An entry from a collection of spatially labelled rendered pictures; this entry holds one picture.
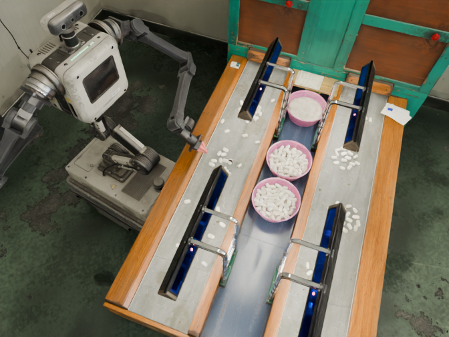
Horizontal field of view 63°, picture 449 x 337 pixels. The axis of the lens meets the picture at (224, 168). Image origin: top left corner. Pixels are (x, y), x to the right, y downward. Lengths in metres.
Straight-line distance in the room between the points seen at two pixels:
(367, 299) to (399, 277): 1.00
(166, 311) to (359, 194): 1.20
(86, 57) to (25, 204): 1.71
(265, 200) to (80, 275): 1.43
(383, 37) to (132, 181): 1.76
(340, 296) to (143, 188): 1.32
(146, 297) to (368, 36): 1.90
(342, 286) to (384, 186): 0.64
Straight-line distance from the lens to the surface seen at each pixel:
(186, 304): 1.86
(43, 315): 2.83
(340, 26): 2.45
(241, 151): 2.22
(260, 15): 2.53
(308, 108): 2.50
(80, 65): 1.75
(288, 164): 2.20
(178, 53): 2.22
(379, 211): 2.16
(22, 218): 3.16
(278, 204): 2.06
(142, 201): 2.38
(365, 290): 1.97
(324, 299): 1.55
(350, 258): 2.02
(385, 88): 2.64
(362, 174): 2.28
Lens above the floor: 2.55
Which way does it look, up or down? 58 degrees down
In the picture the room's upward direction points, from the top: 2 degrees clockwise
